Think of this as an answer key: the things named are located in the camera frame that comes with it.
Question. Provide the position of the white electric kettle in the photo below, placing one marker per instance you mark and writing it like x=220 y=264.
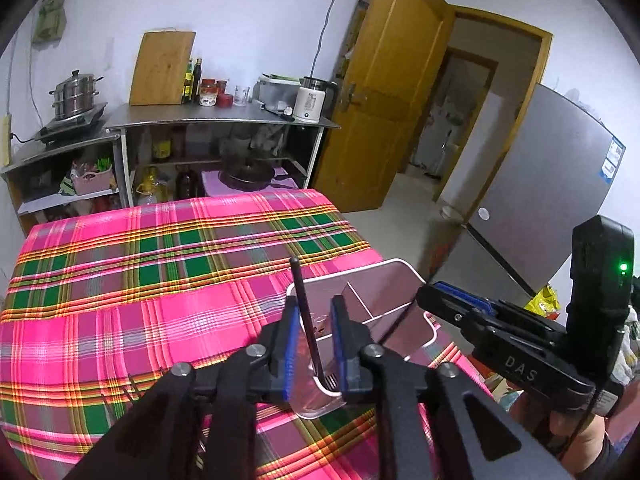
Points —
x=310 y=99

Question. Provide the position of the black induction cooker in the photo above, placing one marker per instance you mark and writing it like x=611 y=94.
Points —
x=62 y=129

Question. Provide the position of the green hanging cloth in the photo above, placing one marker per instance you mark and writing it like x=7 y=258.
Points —
x=50 y=23

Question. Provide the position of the grey refrigerator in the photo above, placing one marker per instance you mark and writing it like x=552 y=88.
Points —
x=555 y=176

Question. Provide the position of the pink plaid tablecloth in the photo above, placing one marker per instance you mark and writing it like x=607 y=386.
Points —
x=99 y=306

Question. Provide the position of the yellow oil jug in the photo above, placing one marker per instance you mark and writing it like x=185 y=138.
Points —
x=147 y=192

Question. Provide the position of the low metal shelf stand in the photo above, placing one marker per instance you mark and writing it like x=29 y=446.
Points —
x=37 y=171

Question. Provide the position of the black chopstick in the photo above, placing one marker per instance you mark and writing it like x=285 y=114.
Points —
x=304 y=312

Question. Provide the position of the yellow wooden door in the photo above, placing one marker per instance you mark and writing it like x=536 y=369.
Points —
x=393 y=67

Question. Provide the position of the yellow power strip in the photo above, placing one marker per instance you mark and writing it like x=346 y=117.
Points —
x=5 y=140

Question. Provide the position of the clear plastic storage box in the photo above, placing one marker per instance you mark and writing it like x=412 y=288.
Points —
x=277 y=93

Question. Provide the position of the metal kitchen shelf table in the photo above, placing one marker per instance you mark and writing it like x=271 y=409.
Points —
x=214 y=127

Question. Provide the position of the clear drinking glass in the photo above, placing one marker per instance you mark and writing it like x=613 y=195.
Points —
x=241 y=95

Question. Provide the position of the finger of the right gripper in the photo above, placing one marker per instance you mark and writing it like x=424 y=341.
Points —
x=456 y=296
x=450 y=312

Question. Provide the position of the black wok pan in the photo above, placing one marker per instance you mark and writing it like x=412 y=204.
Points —
x=247 y=174

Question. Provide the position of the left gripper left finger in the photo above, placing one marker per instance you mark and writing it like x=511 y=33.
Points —
x=272 y=375

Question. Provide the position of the stainless steel steamer pot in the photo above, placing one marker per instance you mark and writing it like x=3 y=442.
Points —
x=74 y=95

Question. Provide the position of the red lidded jar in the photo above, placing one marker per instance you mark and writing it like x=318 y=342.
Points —
x=208 y=92

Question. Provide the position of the pink plastic utensil basket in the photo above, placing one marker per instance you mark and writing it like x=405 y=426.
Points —
x=379 y=296

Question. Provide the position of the wooden cutting board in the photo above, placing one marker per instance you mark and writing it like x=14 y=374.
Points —
x=160 y=68

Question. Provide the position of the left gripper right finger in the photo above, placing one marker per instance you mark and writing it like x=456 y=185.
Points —
x=354 y=351

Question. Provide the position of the pink small basket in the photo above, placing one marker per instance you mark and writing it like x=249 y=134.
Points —
x=87 y=181

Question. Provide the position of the person's right hand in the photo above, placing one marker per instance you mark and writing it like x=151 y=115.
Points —
x=586 y=446

